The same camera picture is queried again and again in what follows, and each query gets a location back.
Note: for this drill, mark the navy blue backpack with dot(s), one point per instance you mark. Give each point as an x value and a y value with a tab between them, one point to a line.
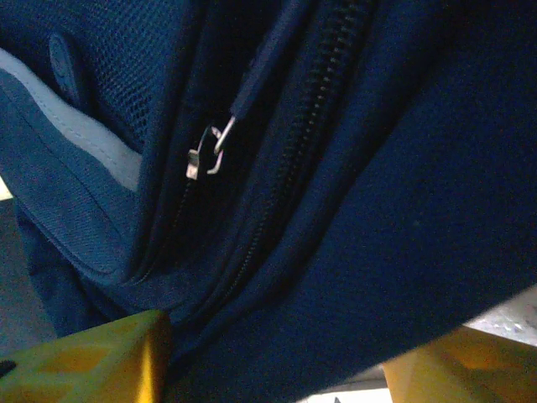
377	168

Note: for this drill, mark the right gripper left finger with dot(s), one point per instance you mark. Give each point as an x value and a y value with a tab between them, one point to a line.
84	365

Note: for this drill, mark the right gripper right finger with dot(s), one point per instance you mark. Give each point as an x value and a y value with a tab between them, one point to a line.
470	369

